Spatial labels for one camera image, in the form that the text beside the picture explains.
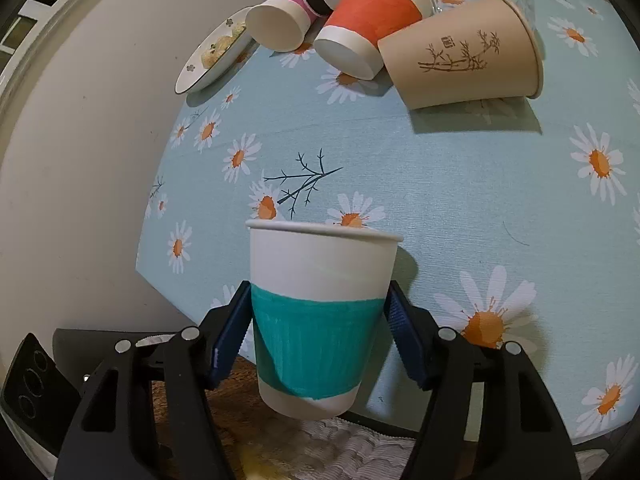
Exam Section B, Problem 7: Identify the daisy print blue tablecloth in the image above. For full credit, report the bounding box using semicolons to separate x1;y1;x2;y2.
136;0;639;442

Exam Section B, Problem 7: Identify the brown kraft paper cup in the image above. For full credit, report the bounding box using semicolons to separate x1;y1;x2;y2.
378;0;544;110

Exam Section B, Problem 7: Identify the white plate with snacks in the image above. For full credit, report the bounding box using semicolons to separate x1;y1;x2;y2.
175;6;252;96

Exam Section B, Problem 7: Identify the orange banded paper cup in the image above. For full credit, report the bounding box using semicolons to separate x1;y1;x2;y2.
314;0;433;80

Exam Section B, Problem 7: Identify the pink banded paper cup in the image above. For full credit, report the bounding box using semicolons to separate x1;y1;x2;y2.
245;0;318;52

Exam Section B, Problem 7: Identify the teal banded paper cup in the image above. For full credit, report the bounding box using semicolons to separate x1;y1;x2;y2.
246;219;402;420

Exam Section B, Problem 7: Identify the black smartphone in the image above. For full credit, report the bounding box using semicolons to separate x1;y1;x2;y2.
1;333;80;457

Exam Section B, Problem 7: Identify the brown plush cushion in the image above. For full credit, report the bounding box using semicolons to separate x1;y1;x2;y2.
152;356;288;479

